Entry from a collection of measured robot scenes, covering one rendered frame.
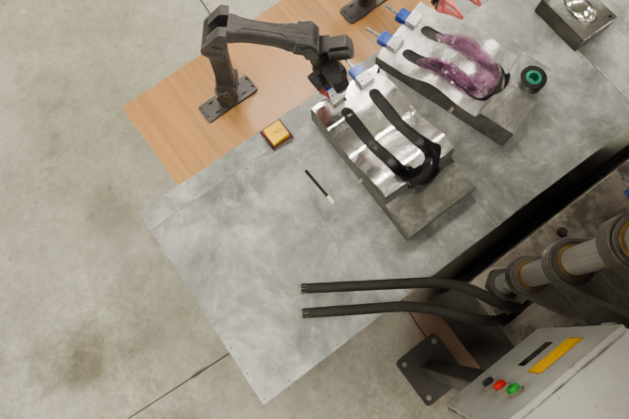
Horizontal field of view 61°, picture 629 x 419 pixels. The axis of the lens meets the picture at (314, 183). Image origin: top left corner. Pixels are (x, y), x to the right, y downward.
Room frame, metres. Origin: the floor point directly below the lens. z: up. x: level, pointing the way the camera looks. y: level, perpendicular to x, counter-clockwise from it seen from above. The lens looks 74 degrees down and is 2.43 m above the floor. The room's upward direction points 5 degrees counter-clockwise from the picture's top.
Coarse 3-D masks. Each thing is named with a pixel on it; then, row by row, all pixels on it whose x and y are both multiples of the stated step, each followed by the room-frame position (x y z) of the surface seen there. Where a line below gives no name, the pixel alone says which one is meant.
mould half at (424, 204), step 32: (352, 96) 0.72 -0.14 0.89; (320, 128) 0.65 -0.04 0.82; (384, 128) 0.61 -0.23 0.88; (416, 128) 0.59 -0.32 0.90; (352, 160) 0.51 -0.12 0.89; (416, 160) 0.48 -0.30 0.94; (448, 160) 0.49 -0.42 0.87; (384, 192) 0.39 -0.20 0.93; (416, 192) 0.40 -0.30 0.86; (448, 192) 0.39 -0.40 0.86; (416, 224) 0.30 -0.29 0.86
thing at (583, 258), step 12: (588, 240) 0.14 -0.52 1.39; (624, 240) 0.11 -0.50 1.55; (564, 252) 0.13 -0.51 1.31; (576, 252) 0.12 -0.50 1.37; (588, 252) 0.11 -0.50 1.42; (528, 264) 0.13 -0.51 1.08; (540, 264) 0.12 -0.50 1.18; (564, 264) 0.10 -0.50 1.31; (576, 264) 0.10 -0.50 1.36; (588, 264) 0.09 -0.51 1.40; (600, 264) 0.09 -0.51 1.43; (492, 276) 0.13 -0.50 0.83; (504, 276) 0.12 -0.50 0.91; (528, 276) 0.10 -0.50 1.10; (540, 276) 0.10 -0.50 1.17; (492, 288) 0.10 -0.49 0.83; (504, 288) 0.09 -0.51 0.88
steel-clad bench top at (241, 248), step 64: (512, 0) 1.08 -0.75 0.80; (576, 64) 0.81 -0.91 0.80; (448, 128) 0.62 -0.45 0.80; (576, 128) 0.58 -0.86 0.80; (192, 192) 0.48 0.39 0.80; (256, 192) 0.46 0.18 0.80; (320, 192) 0.45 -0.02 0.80; (512, 192) 0.39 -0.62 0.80; (192, 256) 0.28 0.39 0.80; (256, 256) 0.26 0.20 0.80; (320, 256) 0.24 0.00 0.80; (384, 256) 0.22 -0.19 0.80; (448, 256) 0.21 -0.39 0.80; (256, 320) 0.07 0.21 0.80; (320, 320) 0.05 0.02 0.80; (256, 384) -0.11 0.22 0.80
